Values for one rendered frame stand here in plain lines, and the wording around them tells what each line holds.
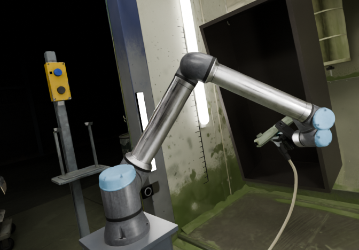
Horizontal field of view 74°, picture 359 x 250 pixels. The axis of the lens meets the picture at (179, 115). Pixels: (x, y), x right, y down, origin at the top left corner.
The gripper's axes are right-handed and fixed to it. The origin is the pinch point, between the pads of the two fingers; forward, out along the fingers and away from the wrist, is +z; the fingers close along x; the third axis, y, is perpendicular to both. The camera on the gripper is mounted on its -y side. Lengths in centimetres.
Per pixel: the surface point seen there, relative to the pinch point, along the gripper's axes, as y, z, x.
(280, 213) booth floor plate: 80, 64, 1
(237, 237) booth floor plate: 62, 52, -44
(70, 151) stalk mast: -64, 57, -106
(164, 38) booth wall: -104, 69, 6
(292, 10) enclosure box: -55, -29, 32
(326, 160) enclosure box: 29.5, -6.5, 16.7
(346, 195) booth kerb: 97, 45, 53
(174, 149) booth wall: -18, 78, -40
